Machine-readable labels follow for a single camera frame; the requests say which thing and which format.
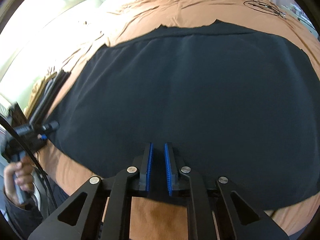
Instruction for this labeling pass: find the black t-shirt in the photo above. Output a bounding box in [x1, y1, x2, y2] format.
[49, 21, 319, 210]

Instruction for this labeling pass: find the left forearm dark sleeve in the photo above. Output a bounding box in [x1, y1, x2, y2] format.
[4, 194, 44, 239]

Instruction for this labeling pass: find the person's left hand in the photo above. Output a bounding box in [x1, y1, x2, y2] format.
[4, 156, 34, 206]

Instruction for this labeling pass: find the orange-brown bed cover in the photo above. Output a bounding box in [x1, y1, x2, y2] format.
[38, 0, 319, 236]

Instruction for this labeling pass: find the folded olive-brown garment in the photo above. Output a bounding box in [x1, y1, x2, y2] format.
[23, 72, 57, 119]

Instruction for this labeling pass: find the folded grey garment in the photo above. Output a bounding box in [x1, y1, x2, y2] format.
[30, 71, 63, 124]

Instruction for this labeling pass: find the folded black garment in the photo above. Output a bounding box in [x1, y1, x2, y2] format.
[34, 69, 72, 126]

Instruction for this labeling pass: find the cream padded headboard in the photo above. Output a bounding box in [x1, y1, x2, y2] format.
[1, 0, 105, 78]

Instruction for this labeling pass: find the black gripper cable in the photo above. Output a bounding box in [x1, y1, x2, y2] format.
[0, 113, 59, 210]

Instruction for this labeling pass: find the black coiled cable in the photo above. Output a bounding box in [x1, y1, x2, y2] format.
[242, 0, 287, 20]

